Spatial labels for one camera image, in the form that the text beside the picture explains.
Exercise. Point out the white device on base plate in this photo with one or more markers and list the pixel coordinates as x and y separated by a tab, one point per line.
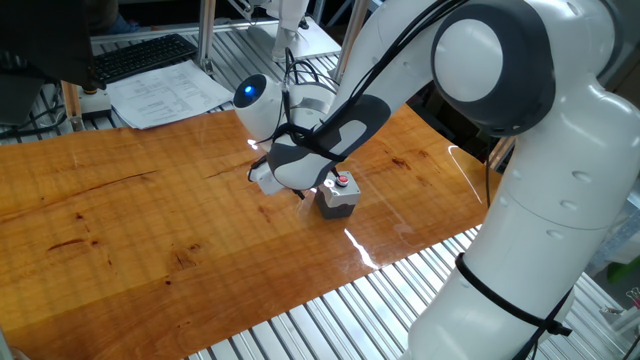
300	42

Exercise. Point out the printed paper sheets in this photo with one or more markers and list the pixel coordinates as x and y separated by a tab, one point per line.
165	95

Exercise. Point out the aluminium frame rail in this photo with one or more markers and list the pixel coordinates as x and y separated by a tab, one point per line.
160	31

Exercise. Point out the person with blue jeans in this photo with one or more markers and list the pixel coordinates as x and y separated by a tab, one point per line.
122	25

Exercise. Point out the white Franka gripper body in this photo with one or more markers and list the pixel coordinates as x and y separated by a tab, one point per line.
265	182

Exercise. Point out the aluminium frame upright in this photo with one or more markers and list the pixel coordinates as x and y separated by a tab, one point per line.
352	35
206	30

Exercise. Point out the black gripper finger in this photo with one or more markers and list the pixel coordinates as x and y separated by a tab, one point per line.
299	194

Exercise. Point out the green object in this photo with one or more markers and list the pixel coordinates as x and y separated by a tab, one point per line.
627	267

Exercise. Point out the wooden bar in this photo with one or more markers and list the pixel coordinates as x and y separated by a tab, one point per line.
72	107

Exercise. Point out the binder clip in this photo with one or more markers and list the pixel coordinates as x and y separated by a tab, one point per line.
634	295

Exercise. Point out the black computer keyboard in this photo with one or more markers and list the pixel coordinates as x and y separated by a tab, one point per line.
145	57

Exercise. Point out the grey red push button box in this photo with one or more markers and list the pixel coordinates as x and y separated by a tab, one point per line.
340	200

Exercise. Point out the wood grain table mat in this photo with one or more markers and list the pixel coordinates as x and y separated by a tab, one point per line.
150	225

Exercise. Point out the small white box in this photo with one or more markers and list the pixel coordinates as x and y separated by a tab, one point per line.
95	105

